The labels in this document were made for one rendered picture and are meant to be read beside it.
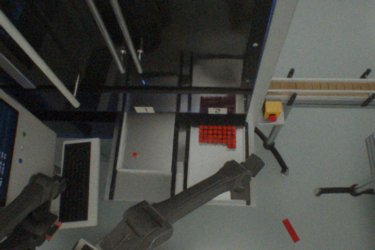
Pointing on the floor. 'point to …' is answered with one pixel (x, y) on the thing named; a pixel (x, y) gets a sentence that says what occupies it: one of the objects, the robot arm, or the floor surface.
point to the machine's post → (270, 54)
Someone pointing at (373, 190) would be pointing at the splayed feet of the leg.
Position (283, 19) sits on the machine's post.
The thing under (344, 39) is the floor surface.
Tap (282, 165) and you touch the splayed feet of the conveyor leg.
